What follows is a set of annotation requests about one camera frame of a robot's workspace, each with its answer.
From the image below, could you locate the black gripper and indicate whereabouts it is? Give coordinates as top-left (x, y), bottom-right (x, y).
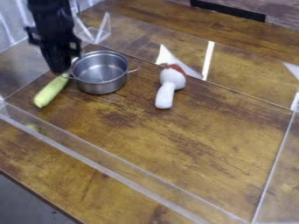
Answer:
top-left (24, 25), bottom-right (81, 74)

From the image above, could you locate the clear acrylic enclosure wall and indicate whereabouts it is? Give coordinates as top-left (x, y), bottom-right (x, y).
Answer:
top-left (4, 13), bottom-right (299, 224)

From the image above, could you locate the black bar on table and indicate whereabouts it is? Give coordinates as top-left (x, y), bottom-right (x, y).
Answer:
top-left (190, 0), bottom-right (267, 23)

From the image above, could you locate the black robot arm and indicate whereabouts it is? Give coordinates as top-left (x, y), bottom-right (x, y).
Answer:
top-left (24, 0), bottom-right (81, 74)

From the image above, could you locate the green plush corn cob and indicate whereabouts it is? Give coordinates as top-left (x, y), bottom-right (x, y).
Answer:
top-left (32, 73), bottom-right (71, 109)

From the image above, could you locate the small steel pot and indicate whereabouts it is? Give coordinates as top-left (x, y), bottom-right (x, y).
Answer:
top-left (69, 50), bottom-right (138, 95)

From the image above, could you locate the white red plush mushroom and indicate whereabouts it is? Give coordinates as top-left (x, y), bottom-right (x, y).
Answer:
top-left (155, 64), bottom-right (186, 109)

